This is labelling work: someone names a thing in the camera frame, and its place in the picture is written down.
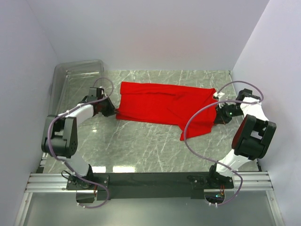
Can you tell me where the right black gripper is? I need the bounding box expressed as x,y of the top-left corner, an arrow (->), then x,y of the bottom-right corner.
214,102 -> 244,125

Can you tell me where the clear plastic bin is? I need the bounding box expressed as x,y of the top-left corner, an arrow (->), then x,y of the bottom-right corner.
48,59 -> 105,118

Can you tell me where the red t shirt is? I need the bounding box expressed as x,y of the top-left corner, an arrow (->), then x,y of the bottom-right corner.
116,81 -> 216,140

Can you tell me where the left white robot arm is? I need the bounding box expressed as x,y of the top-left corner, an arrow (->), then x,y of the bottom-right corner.
41,87 -> 116,189

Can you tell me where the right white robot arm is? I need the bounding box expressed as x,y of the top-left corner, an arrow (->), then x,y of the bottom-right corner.
206,89 -> 277,188

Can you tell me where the black base beam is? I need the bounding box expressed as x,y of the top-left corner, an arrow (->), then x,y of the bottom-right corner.
66,172 -> 236,203

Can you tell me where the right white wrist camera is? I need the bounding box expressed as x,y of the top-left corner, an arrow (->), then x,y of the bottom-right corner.
213,92 -> 225,100

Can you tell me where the aluminium rail frame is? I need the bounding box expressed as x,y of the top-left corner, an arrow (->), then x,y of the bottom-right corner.
24,117 -> 275,194

